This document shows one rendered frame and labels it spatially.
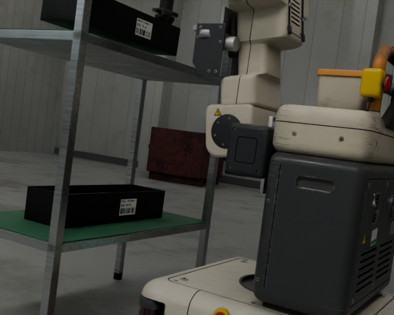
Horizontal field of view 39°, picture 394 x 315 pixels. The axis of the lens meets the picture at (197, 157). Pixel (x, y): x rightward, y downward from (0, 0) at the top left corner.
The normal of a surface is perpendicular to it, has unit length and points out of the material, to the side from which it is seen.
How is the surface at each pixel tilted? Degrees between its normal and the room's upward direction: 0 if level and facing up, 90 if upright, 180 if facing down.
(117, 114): 90
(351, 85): 92
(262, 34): 90
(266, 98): 82
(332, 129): 90
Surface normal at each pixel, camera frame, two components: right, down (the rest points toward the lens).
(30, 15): 0.86, 0.13
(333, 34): -0.50, -0.03
